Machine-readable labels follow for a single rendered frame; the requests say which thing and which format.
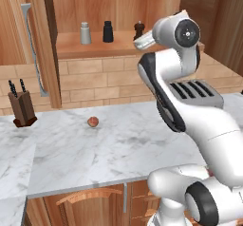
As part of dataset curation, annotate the dark brown pepper mill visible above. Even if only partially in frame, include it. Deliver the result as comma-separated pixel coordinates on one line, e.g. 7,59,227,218
133,20,146,42

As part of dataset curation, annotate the grey shaker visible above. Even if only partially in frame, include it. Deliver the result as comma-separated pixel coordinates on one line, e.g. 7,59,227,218
79,21,93,46

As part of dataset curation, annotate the open wooden cabinet door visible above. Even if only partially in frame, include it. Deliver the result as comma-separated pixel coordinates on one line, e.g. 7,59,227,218
21,0,63,110
178,0,243,77

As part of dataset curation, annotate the black shaker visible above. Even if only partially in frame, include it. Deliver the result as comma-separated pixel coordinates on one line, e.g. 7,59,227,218
102,20,115,44

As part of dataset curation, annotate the long grey door handle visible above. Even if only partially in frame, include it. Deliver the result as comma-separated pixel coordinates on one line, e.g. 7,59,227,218
20,2,49,98

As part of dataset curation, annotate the brown wooden knife block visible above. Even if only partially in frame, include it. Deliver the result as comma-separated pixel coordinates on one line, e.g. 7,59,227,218
8,90,38,128

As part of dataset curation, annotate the wooden cabinet with shelf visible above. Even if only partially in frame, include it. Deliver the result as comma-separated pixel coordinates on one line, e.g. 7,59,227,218
50,0,206,61

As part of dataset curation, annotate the small brown round nut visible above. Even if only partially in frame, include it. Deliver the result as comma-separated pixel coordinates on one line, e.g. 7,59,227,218
86,116,100,128

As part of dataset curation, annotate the closed wooden wall cabinet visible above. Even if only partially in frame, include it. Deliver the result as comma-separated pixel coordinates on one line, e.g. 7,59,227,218
0,0,34,67

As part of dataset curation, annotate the wooden drawer stack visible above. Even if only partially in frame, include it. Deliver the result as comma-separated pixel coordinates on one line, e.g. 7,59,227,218
128,179,161,226

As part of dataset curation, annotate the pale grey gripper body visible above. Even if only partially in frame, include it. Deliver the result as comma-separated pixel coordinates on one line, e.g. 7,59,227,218
133,31,158,51

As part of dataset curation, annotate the short grey vertical handle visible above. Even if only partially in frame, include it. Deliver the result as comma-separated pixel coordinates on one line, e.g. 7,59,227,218
122,181,128,214

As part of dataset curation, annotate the black knife handle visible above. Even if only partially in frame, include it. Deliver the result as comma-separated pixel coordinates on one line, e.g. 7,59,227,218
8,79,19,99
19,78,28,94

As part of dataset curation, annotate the wooden base cabinet door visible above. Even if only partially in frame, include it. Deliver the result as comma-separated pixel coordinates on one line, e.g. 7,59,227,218
42,183,127,226

